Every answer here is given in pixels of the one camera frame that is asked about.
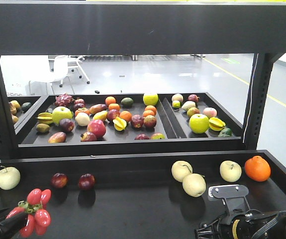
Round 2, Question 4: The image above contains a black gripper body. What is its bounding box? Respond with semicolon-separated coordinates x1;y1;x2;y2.
194;184;260;239

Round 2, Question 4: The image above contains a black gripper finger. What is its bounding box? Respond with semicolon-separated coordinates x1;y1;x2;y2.
0;211;28;239

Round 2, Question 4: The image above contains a red cherry tomato bunch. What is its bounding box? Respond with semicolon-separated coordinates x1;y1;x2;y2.
6;188;52;238

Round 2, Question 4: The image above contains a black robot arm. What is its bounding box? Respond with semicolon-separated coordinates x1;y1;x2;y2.
194;184;286;239

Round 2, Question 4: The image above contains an orange fruit front tray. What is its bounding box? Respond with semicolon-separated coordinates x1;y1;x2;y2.
245;155;271;182

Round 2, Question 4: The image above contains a black fruit display stand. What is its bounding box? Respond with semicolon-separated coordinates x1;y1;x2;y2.
0;0;286;239

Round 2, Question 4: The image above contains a pale pear far left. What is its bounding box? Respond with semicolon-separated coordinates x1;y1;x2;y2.
0;166;20;190

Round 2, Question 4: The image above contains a pale pear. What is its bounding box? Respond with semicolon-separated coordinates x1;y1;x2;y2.
171;160;193;182
183;173;206;197
219;160;242;182
0;166;20;190

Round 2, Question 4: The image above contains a pale pear right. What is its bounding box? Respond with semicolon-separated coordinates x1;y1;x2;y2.
219;160;242;182

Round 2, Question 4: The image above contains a pale pear middle lower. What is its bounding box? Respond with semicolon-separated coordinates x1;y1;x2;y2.
183;173;206;197

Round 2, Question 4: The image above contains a dark red plum left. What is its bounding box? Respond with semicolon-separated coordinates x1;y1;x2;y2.
50;173;68;189

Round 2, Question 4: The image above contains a dark red plum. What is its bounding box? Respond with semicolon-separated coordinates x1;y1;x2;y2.
78;173;95;190
50;173;68;189

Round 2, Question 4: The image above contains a pale pear middle upper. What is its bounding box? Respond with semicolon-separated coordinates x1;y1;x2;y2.
171;160;193;182

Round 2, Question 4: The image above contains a dark red plum right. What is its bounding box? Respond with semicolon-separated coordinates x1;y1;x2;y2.
78;173;95;190

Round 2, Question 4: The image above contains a large green apple right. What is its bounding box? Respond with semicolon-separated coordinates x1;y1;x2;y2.
189;114;209;134

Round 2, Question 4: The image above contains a large green apple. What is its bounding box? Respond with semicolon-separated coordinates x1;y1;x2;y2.
189;114;209;134
52;106;73;125

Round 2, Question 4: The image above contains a large green apple left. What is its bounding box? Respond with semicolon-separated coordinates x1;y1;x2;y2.
52;106;73;125

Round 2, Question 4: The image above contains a red apple back tray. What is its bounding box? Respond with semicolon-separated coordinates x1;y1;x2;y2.
87;119;106;138

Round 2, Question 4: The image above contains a yellow starfruit back tray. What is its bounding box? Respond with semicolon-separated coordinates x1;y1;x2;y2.
112;117;127;131

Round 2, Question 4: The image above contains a white swivel chair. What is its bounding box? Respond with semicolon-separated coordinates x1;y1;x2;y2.
28;55;90;95

